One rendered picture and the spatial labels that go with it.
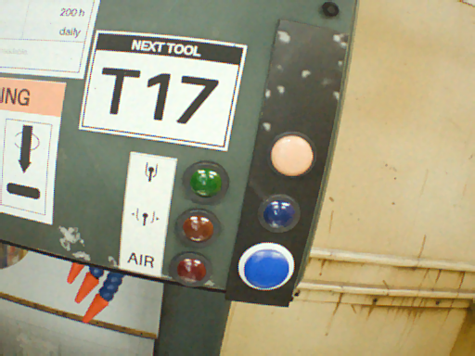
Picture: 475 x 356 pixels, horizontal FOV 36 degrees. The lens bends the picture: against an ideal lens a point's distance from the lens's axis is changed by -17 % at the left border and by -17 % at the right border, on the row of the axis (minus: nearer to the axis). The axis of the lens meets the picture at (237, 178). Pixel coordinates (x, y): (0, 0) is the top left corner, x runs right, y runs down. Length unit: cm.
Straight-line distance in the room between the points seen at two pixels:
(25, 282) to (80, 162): 85
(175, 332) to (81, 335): 18
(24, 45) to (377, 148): 121
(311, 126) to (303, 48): 5
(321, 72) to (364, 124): 112
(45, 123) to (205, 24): 13
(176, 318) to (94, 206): 86
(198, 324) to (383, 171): 52
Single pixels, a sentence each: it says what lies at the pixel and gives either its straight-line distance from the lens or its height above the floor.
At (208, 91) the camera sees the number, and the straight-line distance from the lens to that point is 51.
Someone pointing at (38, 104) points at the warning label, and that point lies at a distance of 53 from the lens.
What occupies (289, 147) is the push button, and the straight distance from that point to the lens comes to 52.
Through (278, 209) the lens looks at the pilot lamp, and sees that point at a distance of 53.
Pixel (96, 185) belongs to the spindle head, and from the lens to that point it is 54.
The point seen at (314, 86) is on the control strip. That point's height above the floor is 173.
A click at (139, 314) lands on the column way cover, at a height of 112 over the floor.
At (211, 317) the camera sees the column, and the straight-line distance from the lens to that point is 139.
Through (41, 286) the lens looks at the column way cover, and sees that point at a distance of 136.
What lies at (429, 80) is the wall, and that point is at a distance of 163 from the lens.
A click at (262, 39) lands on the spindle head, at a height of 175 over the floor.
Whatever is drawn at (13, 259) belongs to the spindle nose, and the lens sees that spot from 79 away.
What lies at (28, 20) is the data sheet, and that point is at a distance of 52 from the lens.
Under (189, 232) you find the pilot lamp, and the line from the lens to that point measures 54.
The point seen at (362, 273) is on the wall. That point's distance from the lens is 177.
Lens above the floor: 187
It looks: 23 degrees down
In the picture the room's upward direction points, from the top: 11 degrees clockwise
